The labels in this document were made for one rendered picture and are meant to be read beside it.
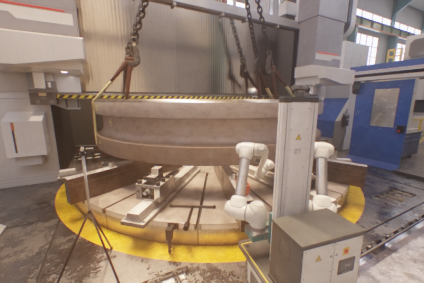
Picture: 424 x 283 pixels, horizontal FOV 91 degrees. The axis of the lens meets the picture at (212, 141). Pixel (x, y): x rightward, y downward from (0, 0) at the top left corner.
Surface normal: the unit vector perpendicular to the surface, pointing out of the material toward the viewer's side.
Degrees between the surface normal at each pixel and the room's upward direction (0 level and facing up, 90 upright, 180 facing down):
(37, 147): 90
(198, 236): 90
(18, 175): 90
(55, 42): 90
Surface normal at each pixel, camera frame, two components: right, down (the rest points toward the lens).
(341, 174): -0.61, 0.15
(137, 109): -0.39, 0.18
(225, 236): 0.07, 0.19
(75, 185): 0.79, 0.11
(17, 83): 0.46, 0.17
